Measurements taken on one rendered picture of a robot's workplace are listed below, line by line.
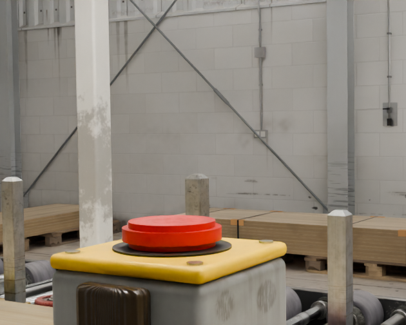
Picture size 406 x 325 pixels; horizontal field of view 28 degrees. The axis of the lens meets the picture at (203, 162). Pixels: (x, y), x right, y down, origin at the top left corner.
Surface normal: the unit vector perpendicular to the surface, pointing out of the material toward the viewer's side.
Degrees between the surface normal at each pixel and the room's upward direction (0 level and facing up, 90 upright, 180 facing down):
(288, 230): 90
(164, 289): 75
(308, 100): 90
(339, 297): 90
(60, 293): 90
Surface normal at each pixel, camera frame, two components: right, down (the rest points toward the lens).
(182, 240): 0.24, 0.05
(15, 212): 0.86, 0.01
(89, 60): -0.52, 0.05
